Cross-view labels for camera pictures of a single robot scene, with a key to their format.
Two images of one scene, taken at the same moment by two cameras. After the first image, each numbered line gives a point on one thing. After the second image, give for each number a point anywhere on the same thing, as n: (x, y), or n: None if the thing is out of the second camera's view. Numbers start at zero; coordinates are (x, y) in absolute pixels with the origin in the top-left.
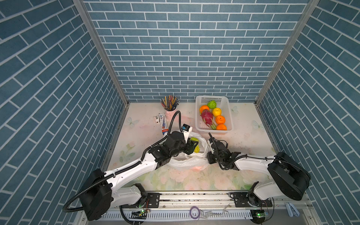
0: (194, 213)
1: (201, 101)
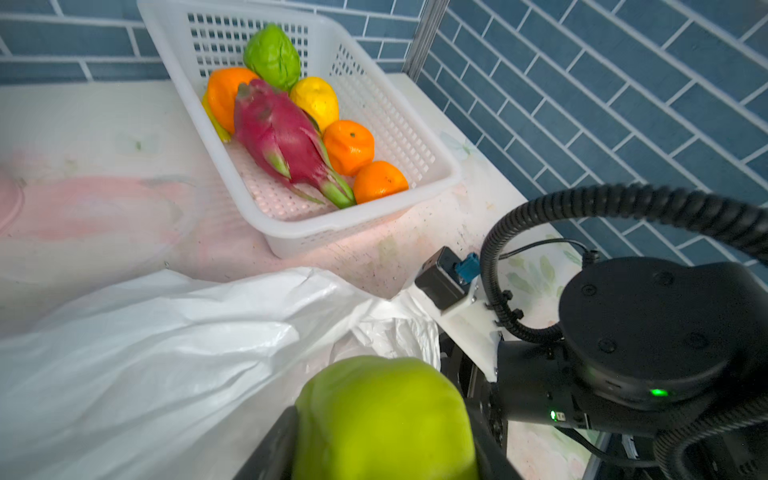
0: None
1: (198, 38)
